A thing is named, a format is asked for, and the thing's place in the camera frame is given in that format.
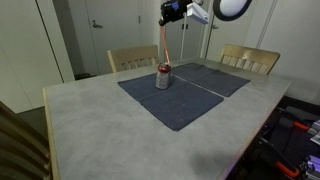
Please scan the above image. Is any red silver soda can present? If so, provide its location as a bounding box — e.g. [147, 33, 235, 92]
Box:
[155, 62, 172, 90]

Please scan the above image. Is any orange plastic straw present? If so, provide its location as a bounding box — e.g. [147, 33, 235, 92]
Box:
[160, 25, 172, 67]

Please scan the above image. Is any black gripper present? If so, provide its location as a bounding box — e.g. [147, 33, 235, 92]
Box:
[158, 0, 188, 27]

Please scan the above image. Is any light wooden slat chair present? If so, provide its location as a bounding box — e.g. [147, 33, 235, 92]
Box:
[218, 43, 281, 76]
[107, 44, 160, 74]
[0, 99, 53, 180]

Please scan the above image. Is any dark blue cloth placemat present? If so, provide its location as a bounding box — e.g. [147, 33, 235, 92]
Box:
[117, 72, 225, 132]
[169, 62, 251, 98]

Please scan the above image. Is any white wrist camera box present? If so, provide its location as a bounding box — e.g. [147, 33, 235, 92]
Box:
[185, 2, 210, 25]

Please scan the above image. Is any black clamp orange handle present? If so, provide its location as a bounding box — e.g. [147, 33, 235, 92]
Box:
[278, 114, 312, 133]
[256, 136, 301, 179]

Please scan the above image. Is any aluminium extrusion rail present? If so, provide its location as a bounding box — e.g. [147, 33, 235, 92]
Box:
[301, 154, 320, 180]
[308, 119, 320, 146]

